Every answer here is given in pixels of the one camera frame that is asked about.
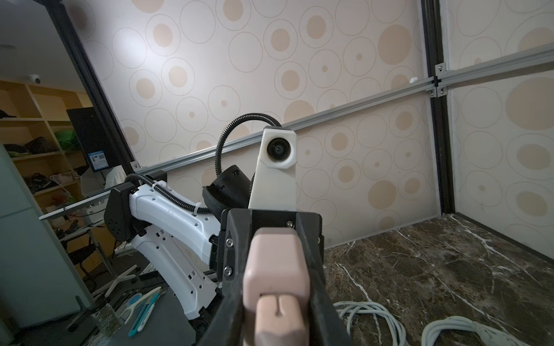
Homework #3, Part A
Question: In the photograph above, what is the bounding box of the wooden shelf unit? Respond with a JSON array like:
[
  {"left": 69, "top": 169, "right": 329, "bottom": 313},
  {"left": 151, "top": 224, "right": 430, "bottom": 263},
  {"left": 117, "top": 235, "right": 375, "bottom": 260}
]
[{"left": 1, "top": 81, "right": 92, "bottom": 210}]

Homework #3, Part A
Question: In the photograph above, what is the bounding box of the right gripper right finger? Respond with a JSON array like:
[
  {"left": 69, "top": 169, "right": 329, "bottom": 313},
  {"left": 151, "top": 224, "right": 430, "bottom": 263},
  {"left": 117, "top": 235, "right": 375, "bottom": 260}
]
[{"left": 307, "top": 261, "right": 353, "bottom": 346}]

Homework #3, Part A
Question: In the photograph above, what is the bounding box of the black computer monitor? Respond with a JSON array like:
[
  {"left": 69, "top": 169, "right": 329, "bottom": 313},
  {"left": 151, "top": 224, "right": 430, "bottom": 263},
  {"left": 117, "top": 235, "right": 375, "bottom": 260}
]
[{"left": 66, "top": 107, "right": 123, "bottom": 172}]

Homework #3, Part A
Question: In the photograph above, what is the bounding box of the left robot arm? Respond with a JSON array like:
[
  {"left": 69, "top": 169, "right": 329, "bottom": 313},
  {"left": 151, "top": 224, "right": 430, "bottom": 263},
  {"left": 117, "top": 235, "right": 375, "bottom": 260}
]
[{"left": 105, "top": 113, "right": 325, "bottom": 322}]

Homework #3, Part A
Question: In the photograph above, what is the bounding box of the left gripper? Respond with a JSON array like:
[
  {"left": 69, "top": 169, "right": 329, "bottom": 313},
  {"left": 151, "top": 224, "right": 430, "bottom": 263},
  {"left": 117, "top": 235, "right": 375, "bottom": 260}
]
[{"left": 209, "top": 165, "right": 325, "bottom": 285}]

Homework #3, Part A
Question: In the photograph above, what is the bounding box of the horizontal aluminium rail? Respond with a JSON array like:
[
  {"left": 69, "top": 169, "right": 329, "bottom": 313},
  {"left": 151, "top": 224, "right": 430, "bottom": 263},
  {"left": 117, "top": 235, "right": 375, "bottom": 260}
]
[{"left": 434, "top": 42, "right": 554, "bottom": 89}]

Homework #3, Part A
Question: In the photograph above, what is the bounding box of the pink charger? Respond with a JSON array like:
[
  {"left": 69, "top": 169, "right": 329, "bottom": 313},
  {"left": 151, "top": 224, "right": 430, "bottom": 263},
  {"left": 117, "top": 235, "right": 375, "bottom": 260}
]
[{"left": 243, "top": 227, "right": 310, "bottom": 345}]

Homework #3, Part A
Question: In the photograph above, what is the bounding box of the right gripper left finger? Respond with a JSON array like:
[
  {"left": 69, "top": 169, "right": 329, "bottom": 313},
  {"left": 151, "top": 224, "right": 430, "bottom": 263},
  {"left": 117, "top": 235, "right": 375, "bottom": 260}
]
[{"left": 198, "top": 276, "right": 245, "bottom": 345}]

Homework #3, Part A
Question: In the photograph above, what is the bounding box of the left aluminium rail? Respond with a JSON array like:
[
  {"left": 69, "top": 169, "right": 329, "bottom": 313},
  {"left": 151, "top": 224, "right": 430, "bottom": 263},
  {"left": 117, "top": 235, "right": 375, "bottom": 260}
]
[{"left": 38, "top": 75, "right": 438, "bottom": 221}]

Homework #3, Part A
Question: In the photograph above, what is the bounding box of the white strip grey cord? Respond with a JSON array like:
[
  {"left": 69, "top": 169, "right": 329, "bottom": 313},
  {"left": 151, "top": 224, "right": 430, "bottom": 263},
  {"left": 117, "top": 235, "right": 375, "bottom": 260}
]
[{"left": 332, "top": 300, "right": 408, "bottom": 346}]

